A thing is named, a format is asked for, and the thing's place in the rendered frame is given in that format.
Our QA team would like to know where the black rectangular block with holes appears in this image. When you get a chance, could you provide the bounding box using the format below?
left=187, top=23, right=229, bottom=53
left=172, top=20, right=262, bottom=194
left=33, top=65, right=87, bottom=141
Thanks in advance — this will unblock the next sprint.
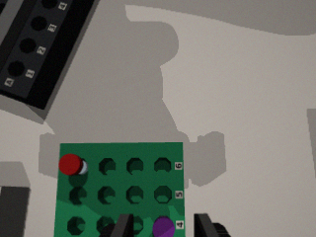
left=0, top=0, right=95, bottom=110

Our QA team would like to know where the violet tube cap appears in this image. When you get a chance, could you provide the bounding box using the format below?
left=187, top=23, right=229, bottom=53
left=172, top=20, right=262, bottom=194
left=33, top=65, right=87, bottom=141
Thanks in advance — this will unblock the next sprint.
left=152, top=215, right=175, bottom=237

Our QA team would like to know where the green tube rack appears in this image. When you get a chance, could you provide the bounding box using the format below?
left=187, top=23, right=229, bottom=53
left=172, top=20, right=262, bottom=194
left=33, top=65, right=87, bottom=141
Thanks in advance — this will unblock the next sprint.
left=53, top=142, right=186, bottom=237

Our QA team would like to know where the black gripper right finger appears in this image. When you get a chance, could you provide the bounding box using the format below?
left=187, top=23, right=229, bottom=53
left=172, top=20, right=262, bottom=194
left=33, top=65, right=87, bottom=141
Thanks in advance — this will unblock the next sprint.
left=194, top=213, right=230, bottom=237

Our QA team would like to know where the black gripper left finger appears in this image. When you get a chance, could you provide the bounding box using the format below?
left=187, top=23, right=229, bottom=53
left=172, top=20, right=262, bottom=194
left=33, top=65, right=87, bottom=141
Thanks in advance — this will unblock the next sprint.
left=99, top=214, right=133, bottom=237

